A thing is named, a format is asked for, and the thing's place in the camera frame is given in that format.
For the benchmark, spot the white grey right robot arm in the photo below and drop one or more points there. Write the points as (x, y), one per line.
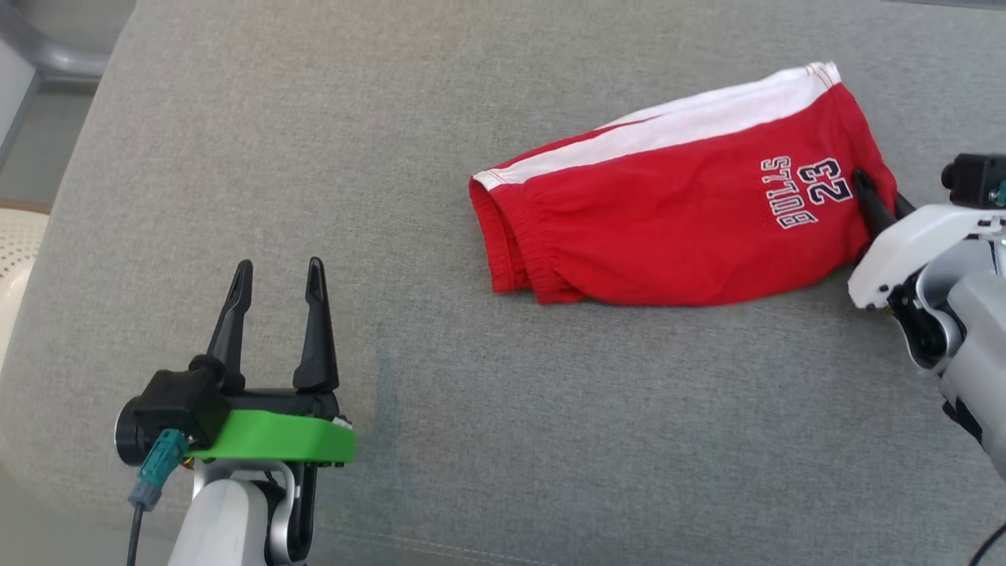
(982, 354)

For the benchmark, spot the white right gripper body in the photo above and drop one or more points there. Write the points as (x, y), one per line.
(904, 251)

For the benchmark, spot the red shorts with white stripe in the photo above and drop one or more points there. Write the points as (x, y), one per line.
(668, 228)

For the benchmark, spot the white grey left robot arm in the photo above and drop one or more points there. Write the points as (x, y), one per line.
(220, 527)

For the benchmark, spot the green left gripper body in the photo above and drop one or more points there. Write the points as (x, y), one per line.
(275, 436)

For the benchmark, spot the grey partition post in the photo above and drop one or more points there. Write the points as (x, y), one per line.
(63, 59)

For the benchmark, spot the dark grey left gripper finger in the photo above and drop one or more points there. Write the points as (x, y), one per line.
(233, 330)
(317, 346)

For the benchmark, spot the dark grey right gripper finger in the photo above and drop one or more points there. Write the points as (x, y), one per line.
(903, 207)
(874, 204)

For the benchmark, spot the white plastic laundry basket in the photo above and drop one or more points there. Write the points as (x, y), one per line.
(20, 267)

